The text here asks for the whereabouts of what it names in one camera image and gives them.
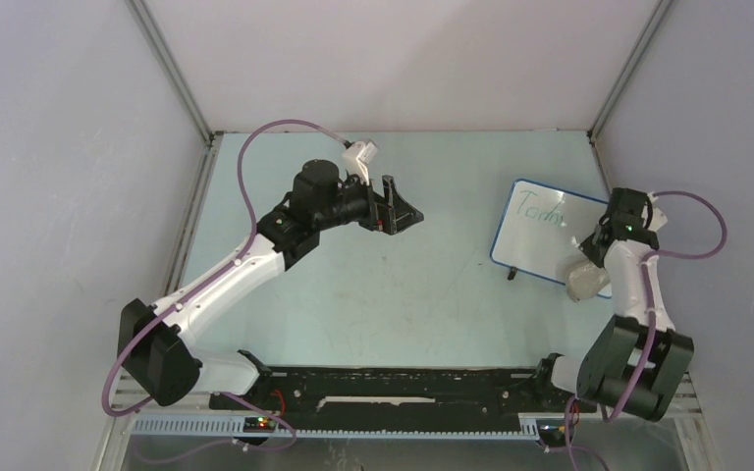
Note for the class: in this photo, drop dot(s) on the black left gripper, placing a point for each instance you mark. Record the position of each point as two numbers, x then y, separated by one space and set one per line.
400 214

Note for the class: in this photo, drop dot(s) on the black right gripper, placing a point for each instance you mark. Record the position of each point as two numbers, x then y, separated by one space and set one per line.
590 250

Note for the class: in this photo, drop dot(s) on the grey eraser sponge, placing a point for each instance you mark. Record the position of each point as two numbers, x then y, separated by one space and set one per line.
585 280

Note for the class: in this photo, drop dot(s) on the blue framed small whiteboard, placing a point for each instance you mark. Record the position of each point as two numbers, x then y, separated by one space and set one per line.
541 229

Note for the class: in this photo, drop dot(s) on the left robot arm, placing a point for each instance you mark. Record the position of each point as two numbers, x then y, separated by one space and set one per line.
157 341

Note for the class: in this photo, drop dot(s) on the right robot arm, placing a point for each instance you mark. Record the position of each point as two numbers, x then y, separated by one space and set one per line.
638 360

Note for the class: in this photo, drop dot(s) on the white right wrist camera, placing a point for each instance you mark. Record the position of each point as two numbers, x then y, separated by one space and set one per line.
657 214

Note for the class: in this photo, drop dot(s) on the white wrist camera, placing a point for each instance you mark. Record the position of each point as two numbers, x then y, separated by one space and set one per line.
657 214
357 157

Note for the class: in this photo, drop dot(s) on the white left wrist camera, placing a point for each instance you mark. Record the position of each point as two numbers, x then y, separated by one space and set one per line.
357 157

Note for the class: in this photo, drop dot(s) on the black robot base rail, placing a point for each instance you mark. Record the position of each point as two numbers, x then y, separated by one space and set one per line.
406 399

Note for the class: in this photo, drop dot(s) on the right aluminium frame post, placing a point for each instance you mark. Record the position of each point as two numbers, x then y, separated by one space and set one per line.
630 66

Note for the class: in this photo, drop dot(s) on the aluminium frame post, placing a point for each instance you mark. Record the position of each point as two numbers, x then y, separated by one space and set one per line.
630 66
161 49

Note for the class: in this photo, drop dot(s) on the left aluminium frame post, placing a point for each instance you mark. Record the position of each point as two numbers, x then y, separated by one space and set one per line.
161 49

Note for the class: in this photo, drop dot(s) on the grey slotted cable duct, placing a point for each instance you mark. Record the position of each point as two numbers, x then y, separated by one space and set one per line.
257 427

